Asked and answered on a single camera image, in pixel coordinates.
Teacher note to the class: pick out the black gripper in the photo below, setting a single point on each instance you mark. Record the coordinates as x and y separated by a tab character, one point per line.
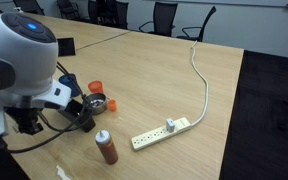
26	119

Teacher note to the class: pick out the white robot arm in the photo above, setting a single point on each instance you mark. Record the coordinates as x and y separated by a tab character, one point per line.
28	58

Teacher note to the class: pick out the black cutlery rack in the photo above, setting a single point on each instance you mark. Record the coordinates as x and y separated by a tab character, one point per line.
82	117

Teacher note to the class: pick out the blue plastic cup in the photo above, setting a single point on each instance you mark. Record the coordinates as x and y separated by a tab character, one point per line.
69	80

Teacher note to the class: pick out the metal bowl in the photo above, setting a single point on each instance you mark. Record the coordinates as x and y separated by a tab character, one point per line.
97	103

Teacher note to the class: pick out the large orange plastic cup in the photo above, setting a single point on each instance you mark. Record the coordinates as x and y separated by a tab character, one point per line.
95	86

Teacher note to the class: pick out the brown sauce squeeze bottle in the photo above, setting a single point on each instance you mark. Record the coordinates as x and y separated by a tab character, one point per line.
106	146

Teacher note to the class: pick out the small orange plastic cup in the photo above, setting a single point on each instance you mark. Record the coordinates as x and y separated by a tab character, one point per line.
112	105

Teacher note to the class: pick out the white power strip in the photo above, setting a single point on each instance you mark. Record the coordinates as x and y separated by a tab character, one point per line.
159	134

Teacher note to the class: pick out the white plug adapter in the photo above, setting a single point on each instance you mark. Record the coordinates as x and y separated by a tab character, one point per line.
170	125

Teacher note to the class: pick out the black office chair middle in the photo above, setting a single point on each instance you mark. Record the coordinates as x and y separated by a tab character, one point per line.
163	18

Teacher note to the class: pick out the black office chair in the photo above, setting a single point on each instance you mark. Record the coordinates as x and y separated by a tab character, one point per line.
200	35
163	18

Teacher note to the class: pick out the black office chair left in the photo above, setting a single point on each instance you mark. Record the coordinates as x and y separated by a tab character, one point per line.
200	35

